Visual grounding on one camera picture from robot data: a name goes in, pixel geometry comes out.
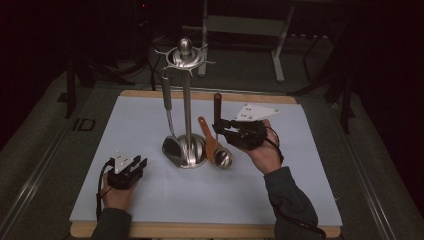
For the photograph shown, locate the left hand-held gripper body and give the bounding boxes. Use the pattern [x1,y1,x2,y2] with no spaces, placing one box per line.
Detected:
[106,151,144,191]

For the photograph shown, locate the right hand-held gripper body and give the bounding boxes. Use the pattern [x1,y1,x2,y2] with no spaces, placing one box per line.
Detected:
[229,103,280,151]

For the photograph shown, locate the wooden rice paddle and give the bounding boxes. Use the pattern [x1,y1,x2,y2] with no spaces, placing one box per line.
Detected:
[197,115,224,166]

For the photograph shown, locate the steel ladle with wooden handle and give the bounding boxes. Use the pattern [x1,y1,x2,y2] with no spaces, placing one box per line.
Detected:
[213,92,234,170]

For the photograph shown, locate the steel spatula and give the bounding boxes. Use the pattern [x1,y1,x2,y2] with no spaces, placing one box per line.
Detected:
[160,68,186,168]

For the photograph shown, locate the steel utensil stand with hooks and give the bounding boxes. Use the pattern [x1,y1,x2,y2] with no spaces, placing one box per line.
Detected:
[154,37,217,170]

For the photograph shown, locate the person's left hand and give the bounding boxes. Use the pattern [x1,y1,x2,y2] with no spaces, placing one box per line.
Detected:
[101,173,138,212]

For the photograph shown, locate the person's right hand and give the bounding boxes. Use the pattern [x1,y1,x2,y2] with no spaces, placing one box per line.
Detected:
[248,119,284,176]

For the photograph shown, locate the white table sheet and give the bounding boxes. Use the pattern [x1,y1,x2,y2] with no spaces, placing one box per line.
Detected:
[69,95,344,228]

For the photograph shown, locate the black metal stand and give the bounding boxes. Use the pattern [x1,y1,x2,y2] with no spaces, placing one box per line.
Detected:
[63,49,136,120]
[288,29,357,135]

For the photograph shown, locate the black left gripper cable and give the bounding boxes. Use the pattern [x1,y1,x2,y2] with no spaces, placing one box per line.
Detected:
[95,159,116,222]

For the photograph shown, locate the small black floor frame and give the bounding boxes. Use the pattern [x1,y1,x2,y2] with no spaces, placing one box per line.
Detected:
[72,117,97,132]

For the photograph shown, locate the black floor cables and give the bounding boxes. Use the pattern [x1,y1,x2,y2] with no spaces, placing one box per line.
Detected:
[146,34,176,93]

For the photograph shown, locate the aluminium floor rail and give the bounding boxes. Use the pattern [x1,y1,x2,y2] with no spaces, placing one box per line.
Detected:
[331,106,399,240]
[0,124,79,240]

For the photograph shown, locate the white metal desk frame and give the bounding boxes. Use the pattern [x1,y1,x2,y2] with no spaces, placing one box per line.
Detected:
[181,0,296,84]

